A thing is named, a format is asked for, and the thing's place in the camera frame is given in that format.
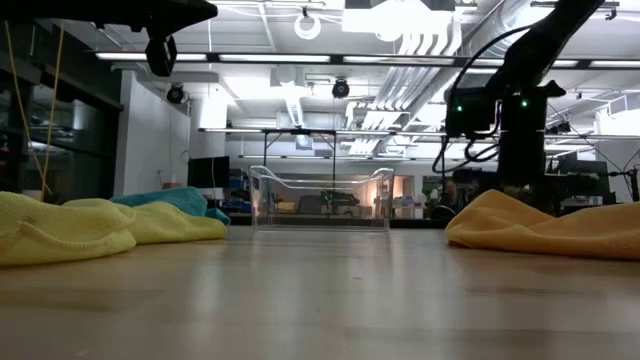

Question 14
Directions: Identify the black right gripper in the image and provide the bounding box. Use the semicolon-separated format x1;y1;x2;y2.
498;88;549;190

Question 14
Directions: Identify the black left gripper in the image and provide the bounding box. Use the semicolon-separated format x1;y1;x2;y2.
102;0;219;78

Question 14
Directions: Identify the orange microfiber towel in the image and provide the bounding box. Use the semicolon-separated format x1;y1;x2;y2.
444;188;640;261

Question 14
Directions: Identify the turquoise microfiber towel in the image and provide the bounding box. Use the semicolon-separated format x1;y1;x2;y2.
110;186;232;226

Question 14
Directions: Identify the clear plastic bin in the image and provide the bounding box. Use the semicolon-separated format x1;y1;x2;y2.
248;164;396;233

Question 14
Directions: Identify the yellow microfiber towel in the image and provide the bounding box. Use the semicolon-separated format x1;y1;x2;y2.
0;191;228;266

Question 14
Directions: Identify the dark desk monitor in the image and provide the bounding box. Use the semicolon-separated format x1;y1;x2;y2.
569;159;612;199

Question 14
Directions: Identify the person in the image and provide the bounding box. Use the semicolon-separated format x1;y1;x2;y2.
438;178;467;217

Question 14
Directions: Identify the black equipment stand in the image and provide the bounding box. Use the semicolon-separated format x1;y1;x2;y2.
607;166;640;204

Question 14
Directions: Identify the black computer monitor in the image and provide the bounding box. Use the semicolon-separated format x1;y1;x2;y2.
187;155;231;190

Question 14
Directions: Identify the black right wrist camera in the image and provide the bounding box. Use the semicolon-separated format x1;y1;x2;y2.
444;87;501;139

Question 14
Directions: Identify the black right camera cable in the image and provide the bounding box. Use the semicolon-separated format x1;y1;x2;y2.
432;24;532;175

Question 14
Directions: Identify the white coiled cable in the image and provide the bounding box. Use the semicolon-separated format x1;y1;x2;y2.
293;12;323;41

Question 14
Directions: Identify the black background frame stand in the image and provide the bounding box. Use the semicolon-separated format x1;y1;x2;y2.
261;127;339;190

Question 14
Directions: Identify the yellow extension cable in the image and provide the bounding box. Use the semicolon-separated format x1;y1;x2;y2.
2;19;66;201

